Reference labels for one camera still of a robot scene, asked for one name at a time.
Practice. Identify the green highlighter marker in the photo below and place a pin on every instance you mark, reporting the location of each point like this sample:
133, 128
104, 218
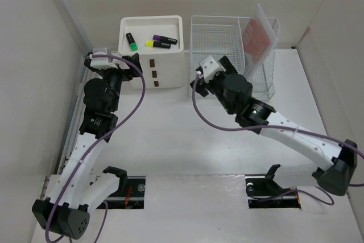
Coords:
131, 41

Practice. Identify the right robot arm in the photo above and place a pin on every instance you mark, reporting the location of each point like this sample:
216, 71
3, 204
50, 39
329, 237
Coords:
336, 160

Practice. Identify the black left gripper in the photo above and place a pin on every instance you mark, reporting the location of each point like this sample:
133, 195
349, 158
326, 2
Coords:
127, 74

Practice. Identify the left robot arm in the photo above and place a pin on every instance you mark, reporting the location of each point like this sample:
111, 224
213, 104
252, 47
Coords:
66, 210

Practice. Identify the white drawer organizer body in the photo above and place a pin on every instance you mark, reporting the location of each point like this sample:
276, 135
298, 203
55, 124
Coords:
143, 29

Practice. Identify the clear mesh document pouch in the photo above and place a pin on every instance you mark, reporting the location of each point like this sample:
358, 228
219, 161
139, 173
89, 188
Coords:
259, 40

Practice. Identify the aluminium rail frame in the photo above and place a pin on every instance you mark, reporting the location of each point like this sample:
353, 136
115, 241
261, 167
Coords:
73, 119

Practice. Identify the white wire mesh file rack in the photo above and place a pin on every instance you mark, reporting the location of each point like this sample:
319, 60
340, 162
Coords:
222, 36

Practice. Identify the white drawer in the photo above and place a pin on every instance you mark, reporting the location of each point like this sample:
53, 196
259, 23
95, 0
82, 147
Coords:
161, 61
162, 75
155, 84

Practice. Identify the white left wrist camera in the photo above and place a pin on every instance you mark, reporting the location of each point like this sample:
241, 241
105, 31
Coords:
99, 59

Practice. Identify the white top drawer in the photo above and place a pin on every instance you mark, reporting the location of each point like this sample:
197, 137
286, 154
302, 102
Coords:
161, 61

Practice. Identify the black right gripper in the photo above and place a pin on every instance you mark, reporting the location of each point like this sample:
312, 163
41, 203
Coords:
202, 87

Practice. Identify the white bottom drawer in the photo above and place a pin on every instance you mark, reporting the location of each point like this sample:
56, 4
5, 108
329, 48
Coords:
155, 84

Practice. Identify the yellow highlighter marker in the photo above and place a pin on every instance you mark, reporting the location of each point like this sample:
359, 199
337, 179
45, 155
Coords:
157, 44

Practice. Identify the purple highlighter marker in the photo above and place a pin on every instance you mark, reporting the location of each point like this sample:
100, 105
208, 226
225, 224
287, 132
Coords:
165, 39

